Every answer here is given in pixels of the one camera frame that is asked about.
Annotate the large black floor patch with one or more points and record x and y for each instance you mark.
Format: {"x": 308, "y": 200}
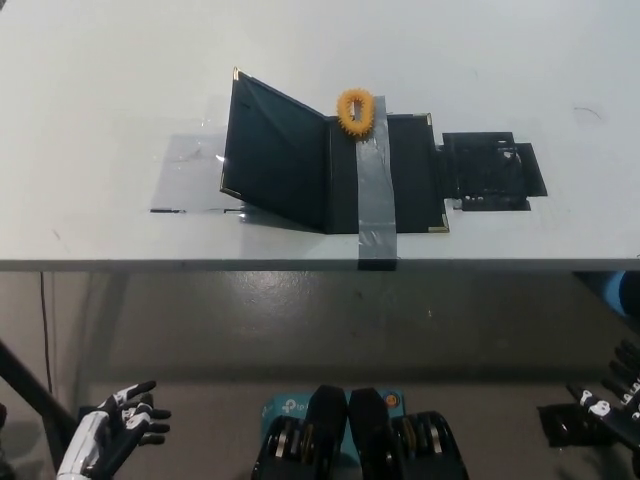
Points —
{"x": 565, "y": 425}

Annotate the black tape patch on desk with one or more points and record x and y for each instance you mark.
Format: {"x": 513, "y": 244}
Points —
{"x": 487, "y": 170}

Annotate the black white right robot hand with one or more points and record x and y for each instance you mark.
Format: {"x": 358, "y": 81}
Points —
{"x": 620, "y": 415}

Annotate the blue object under desk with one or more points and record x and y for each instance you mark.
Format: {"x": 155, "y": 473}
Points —
{"x": 614, "y": 295}

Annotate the black USC diary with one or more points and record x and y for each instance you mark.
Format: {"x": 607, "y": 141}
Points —
{"x": 290, "y": 165}

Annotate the grey duct tape strip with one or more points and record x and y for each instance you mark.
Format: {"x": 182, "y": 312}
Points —
{"x": 376, "y": 200}

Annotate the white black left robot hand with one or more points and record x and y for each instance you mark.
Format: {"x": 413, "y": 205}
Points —
{"x": 90, "y": 440}

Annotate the black slanted stand bar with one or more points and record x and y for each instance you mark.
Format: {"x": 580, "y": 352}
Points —
{"x": 25, "y": 380}

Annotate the teal TP-Link box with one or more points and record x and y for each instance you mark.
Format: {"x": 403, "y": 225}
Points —
{"x": 287, "y": 407}

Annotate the clear plastic tape sheet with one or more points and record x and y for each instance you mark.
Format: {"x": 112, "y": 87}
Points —
{"x": 190, "y": 180}

